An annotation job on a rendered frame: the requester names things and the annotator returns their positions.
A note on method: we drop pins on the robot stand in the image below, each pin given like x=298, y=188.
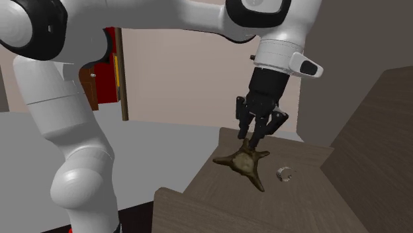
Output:
x=135, y=219

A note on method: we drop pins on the red and brown door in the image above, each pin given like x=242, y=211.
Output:
x=108, y=80

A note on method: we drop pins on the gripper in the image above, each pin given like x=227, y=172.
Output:
x=267, y=90

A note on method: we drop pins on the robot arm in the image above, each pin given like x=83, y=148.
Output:
x=64, y=113

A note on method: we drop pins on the brown star-shaped object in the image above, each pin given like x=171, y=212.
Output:
x=244, y=163

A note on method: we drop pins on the brown wooden furniture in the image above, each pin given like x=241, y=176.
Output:
x=290, y=206

